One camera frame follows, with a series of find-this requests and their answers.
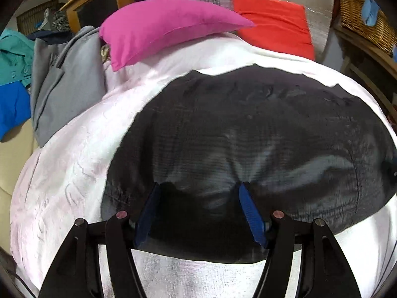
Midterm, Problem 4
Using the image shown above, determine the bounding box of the black quilted puffer jacket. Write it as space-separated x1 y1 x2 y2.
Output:
101 65 396 263

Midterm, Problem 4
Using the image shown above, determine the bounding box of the white fleece blanket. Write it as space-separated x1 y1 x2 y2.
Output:
10 34 396 297

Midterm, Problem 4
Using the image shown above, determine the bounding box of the blue garment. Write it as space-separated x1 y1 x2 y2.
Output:
0 81 31 140

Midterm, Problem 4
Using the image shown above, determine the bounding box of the grey garment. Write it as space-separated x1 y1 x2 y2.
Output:
30 26 106 147

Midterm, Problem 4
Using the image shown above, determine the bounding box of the wooden shelf unit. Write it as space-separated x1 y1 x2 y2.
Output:
333 24 396 124

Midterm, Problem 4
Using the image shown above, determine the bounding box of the teal garment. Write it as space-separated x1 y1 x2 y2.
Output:
0 28 34 87

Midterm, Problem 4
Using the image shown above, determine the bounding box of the dark navy garment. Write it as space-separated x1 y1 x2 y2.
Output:
27 30 74 45

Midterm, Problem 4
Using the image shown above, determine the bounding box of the wicker basket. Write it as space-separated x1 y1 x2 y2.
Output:
340 0 396 56

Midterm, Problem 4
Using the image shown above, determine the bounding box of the magenta pillow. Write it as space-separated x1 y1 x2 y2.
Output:
99 0 254 71

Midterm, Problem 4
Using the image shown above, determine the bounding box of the red pillow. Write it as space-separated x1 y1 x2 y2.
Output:
232 0 315 61

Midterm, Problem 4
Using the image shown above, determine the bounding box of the light blue cloth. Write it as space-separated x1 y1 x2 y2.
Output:
361 0 380 27

